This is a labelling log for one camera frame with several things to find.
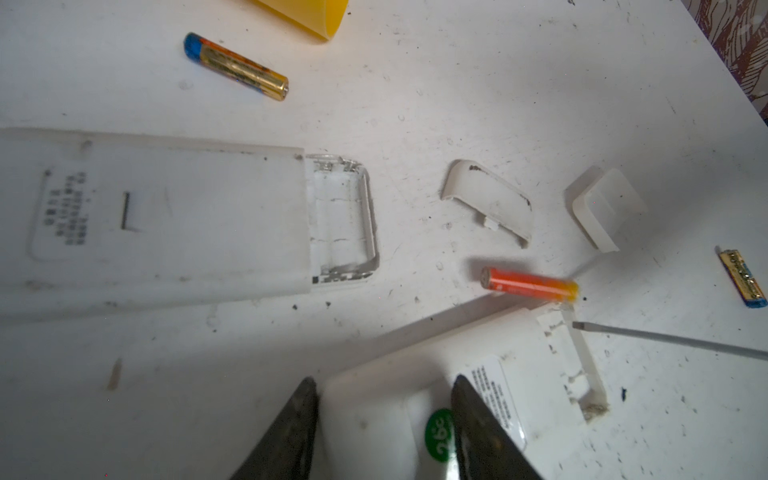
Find battery in white remote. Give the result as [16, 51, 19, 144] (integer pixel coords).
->
[480, 267, 579, 302]

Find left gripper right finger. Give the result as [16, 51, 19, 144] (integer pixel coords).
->
[451, 375, 542, 480]

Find orange black screwdriver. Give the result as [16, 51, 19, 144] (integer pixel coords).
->
[571, 321, 767, 361]

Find white battery cover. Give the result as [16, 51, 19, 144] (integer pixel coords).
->
[571, 167, 647, 253]
[440, 159, 534, 248]

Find grey white remote control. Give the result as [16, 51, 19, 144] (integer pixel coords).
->
[1, 128, 380, 322]

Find colourful AAA battery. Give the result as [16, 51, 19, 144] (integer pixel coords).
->
[183, 32, 289, 101]

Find yellow plastic goblet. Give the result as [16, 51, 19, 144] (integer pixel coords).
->
[259, 0, 348, 40]

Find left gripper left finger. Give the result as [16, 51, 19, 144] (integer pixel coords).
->
[231, 377, 318, 480]

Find gold blue AAA battery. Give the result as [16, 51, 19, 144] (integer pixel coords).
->
[717, 249, 767, 309]

